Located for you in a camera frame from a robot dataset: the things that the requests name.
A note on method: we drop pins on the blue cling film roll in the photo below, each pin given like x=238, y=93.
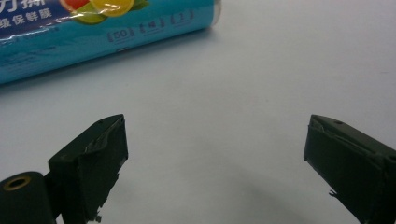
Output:
x=93, y=31

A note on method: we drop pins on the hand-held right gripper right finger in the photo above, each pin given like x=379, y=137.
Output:
x=348, y=168

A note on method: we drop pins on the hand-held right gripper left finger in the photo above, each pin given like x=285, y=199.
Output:
x=93, y=168

